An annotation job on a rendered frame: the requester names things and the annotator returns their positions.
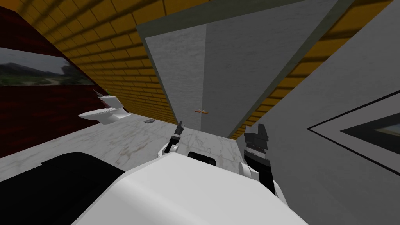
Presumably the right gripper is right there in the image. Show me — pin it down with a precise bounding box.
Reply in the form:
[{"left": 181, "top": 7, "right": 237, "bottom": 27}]
[{"left": 243, "top": 123, "right": 270, "bottom": 154}]

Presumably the white toilet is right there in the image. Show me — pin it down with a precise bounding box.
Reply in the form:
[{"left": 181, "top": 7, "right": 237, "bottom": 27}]
[{"left": 78, "top": 89, "right": 132, "bottom": 125}]

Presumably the black framed wall picture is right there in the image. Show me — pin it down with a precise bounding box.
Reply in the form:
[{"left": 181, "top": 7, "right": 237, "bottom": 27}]
[{"left": 307, "top": 90, "right": 400, "bottom": 176}]

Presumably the grey door leaf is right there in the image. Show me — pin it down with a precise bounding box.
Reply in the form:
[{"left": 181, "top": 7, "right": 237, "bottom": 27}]
[{"left": 144, "top": 0, "right": 340, "bottom": 139}]

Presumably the landscape window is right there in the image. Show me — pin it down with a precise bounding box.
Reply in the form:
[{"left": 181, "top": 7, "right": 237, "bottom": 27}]
[{"left": 0, "top": 46, "right": 95, "bottom": 87}]

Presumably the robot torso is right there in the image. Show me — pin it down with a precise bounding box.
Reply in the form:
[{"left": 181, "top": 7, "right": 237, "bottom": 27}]
[{"left": 71, "top": 150, "right": 309, "bottom": 225}]

